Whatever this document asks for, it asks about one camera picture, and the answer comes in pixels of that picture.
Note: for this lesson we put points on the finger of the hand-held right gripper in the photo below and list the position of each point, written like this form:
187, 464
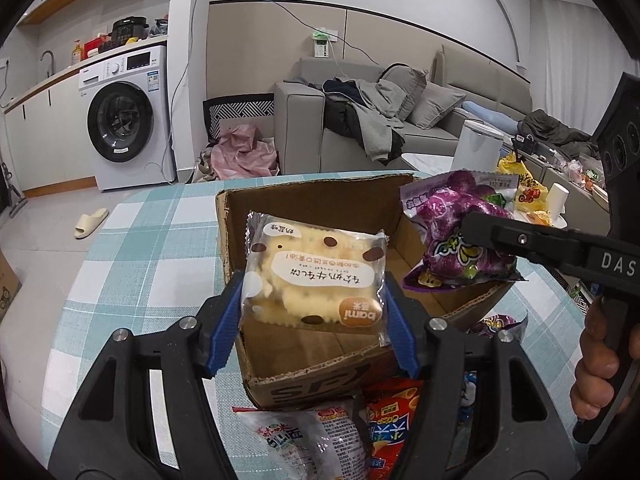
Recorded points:
520, 240

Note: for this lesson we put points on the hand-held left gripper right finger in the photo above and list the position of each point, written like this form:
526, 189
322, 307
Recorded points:
400, 335

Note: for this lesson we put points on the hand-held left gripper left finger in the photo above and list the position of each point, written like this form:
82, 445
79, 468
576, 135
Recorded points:
225, 332

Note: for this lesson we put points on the purple candy packet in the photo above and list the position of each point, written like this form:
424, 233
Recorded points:
445, 220
495, 325

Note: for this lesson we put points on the red chips packet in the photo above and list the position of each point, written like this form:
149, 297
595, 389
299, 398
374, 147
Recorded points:
395, 425

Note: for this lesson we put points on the yellow cake packet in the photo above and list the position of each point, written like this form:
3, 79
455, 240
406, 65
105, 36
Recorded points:
310, 280

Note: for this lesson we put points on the white noodle packet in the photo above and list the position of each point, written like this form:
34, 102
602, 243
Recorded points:
300, 440

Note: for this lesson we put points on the brown cardboard box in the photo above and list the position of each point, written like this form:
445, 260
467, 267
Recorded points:
280, 195

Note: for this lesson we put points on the person's right hand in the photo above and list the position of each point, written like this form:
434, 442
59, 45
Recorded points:
592, 380

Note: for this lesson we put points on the yellow plastic bag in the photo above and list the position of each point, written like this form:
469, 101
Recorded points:
530, 192

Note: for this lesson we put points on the white cup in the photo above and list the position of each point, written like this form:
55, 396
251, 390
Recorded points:
557, 200

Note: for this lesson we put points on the dark green clothing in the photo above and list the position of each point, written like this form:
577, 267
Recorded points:
555, 132

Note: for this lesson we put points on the teal checkered tablecloth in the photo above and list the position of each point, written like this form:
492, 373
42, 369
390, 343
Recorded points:
150, 270

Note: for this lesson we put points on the white bin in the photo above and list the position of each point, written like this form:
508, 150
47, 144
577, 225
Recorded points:
477, 145

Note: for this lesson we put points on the light blue pillow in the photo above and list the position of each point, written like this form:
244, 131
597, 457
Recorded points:
490, 115

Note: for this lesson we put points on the grey cushion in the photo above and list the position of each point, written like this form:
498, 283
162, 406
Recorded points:
405, 90
435, 105

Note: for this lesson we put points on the beige slipper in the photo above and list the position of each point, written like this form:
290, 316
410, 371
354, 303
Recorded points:
90, 224

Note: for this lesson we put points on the pink cloth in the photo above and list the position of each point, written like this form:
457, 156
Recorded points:
245, 155

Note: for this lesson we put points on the pile of grey clothes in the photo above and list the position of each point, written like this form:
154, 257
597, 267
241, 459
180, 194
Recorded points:
375, 125

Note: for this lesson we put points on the grey sofa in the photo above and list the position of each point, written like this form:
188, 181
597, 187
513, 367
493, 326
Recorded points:
300, 125

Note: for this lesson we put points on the small cardboard box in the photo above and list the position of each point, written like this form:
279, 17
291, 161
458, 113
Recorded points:
7, 290

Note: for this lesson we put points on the white washing machine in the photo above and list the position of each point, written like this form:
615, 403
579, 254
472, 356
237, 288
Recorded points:
125, 120

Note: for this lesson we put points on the stick vacuum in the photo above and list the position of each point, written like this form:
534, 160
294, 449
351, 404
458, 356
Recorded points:
15, 195

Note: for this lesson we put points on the red box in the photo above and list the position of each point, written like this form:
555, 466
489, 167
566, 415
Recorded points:
94, 47

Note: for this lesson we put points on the yellow bottle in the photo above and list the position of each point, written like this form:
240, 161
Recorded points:
76, 52

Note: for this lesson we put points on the black pressure cooker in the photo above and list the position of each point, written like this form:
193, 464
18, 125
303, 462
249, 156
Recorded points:
129, 30

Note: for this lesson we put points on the kitchen faucet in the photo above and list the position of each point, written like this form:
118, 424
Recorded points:
47, 57

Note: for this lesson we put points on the wall socket with charger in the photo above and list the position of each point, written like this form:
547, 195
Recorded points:
322, 45

